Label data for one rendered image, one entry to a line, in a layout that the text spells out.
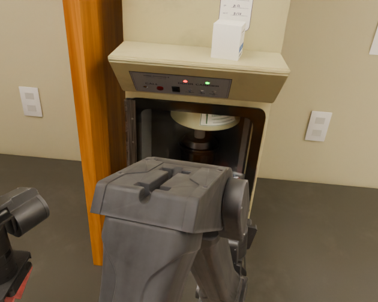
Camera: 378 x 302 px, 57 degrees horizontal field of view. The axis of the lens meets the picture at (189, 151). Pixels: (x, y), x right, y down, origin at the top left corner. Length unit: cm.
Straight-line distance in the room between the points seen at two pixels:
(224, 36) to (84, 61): 26
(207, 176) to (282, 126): 103
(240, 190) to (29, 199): 43
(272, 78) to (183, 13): 22
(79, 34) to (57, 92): 69
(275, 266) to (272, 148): 48
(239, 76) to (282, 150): 73
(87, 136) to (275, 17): 44
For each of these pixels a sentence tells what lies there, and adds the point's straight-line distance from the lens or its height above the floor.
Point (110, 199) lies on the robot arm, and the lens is 24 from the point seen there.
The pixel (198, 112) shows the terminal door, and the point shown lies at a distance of 77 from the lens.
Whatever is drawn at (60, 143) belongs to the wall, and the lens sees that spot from 145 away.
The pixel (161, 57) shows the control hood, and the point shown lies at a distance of 64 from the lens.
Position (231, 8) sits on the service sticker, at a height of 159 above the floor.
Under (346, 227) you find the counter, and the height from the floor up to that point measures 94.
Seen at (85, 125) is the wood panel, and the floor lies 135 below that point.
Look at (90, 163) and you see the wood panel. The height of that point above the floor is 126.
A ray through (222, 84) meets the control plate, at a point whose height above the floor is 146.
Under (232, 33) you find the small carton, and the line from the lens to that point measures 64.
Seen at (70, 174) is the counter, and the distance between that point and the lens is 134.
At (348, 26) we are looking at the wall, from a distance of 123.
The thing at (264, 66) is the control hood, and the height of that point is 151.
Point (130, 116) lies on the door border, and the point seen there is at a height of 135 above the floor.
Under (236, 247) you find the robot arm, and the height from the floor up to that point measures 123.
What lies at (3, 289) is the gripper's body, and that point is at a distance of 67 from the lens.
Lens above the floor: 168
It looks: 30 degrees down
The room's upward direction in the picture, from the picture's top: 4 degrees clockwise
